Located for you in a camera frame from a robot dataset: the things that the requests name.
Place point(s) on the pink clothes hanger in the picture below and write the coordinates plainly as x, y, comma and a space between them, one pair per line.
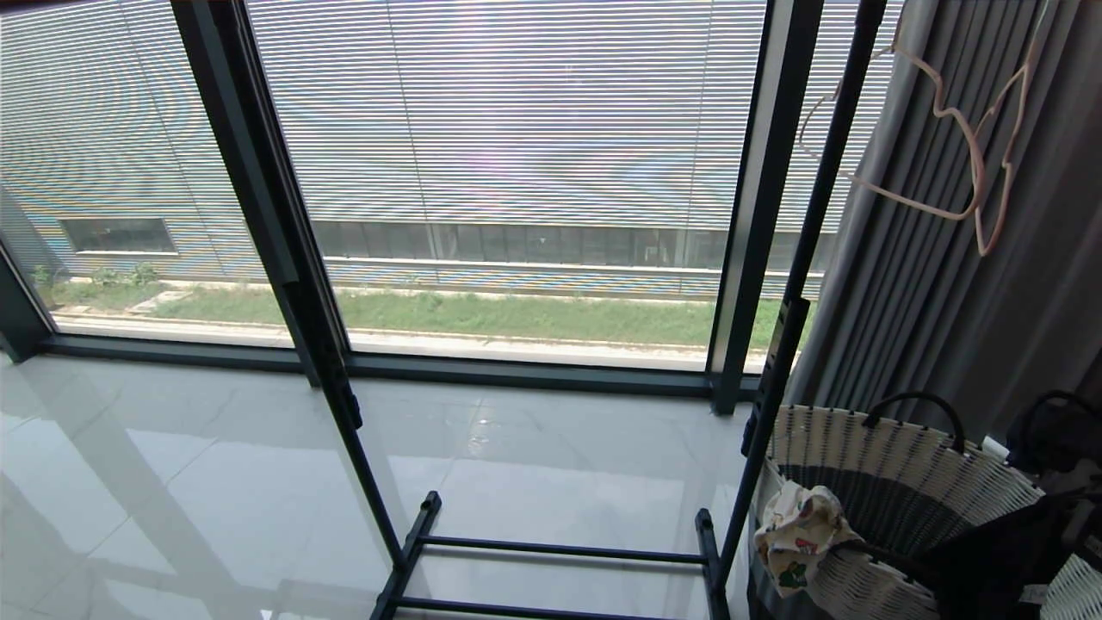
978, 172
1003, 207

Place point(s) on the black garment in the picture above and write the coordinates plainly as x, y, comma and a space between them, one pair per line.
990, 560

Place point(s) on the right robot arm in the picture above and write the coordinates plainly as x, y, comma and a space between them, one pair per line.
1059, 443

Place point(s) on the black clothes rack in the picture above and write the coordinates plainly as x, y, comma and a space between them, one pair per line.
785, 344

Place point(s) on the white laundry basket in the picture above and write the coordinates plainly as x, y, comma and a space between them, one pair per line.
861, 448

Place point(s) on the cream printed garment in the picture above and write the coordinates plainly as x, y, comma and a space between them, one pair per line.
801, 534

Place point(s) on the grey curtain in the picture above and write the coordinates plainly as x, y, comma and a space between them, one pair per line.
913, 301

